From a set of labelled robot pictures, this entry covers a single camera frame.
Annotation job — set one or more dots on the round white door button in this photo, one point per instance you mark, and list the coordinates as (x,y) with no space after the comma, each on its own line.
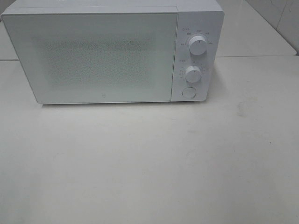
(189,92)

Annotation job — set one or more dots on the white microwave door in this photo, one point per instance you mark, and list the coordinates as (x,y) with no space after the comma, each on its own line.
(95,58)

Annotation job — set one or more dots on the upper white power knob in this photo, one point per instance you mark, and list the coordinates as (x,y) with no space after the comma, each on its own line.
(197,44)

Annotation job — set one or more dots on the white microwave oven body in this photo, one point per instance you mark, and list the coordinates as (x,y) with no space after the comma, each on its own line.
(193,17)

